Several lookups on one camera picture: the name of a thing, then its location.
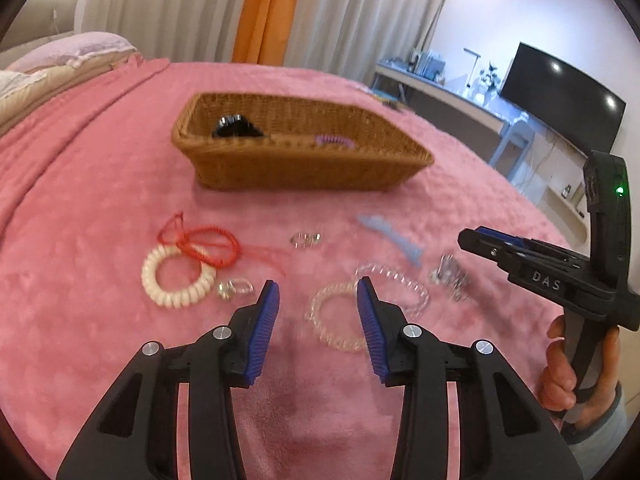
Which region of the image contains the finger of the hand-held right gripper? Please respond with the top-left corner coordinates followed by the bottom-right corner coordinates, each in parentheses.
top-left (475, 226), bottom-right (592, 267)
top-left (459, 229), bottom-right (592, 307)

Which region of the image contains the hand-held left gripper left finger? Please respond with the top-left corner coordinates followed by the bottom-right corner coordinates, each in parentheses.
top-left (57, 280), bottom-right (280, 480)

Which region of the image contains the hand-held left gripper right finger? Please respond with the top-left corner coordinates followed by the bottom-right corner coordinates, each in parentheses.
top-left (356, 276), bottom-right (584, 480)

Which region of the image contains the clear spiral hair tie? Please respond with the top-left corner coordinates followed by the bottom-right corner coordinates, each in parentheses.
top-left (354, 261), bottom-right (431, 318)
top-left (304, 282), bottom-right (373, 353)

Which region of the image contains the brown wicker basket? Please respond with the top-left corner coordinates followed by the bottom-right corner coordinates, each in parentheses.
top-left (171, 92), bottom-right (434, 193)

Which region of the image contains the person's right hand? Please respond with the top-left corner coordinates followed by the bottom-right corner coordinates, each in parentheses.
top-left (539, 315), bottom-right (623, 432)

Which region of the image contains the silver metal hair clip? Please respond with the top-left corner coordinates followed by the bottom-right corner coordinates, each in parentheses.
top-left (429, 254), bottom-right (472, 303)

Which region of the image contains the white television cabinet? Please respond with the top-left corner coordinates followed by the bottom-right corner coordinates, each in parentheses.
top-left (520, 127), bottom-right (590, 243)

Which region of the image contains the light blue hair clip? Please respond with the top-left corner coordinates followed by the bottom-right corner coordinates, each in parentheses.
top-left (356, 214), bottom-right (426, 269)

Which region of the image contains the white desk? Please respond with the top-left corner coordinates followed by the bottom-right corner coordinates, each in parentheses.
top-left (371, 59), bottom-right (523, 137)

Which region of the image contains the black television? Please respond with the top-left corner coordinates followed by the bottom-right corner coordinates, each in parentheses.
top-left (500, 42), bottom-right (627, 152)

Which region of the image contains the vase of flowers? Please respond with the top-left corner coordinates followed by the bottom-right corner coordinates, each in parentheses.
top-left (472, 61), bottom-right (502, 107)

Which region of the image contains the white desk lamp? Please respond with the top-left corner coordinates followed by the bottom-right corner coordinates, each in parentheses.
top-left (462, 47), bottom-right (482, 92)

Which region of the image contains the desk organizer with bottles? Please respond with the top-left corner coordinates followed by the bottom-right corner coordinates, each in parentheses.
top-left (409, 48), bottom-right (447, 80)

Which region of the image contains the pink blanket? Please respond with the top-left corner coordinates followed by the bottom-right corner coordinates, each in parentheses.
top-left (0, 57), bottom-right (591, 480)

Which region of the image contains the black hair claw clip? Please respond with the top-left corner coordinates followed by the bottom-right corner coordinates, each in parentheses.
top-left (211, 115), bottom-right (266, 140)

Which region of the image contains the white curtain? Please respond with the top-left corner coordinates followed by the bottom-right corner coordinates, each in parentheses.
top-left (284, 0), bottom-right (462, 86)
top-left (81, 0), bottom-right (257, 63)

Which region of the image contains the orange curtain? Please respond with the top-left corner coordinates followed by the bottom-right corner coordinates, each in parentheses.
top-left (231, 0), bottom-right (307, 67)

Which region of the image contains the beige quilt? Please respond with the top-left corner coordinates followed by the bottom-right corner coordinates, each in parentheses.
top-left (0, 52), bottom-right (136, 133)

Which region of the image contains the pink pillow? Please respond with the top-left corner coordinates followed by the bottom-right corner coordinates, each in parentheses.
top-left (6, 32), bottom-right (139, 74)

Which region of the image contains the beige headboard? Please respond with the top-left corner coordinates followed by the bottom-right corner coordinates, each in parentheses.
top-left (0, 0), bottom-right (77, 55)

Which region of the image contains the clear crystal ring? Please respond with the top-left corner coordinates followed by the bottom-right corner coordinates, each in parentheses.
top-left (216, 277), bottom-right (254, 302)

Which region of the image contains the red string bracelet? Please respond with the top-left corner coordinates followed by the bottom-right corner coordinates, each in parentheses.
top-left (157, 211), bottom-right (291, 277)

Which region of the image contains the white spiral hair tie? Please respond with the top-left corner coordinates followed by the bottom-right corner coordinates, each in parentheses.
top-left (141, 244), bottom-right (217, 310)

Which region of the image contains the purple spiral hair tie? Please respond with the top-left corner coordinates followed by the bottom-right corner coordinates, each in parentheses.
top-left (314, 133), bottom-right (357, 151)

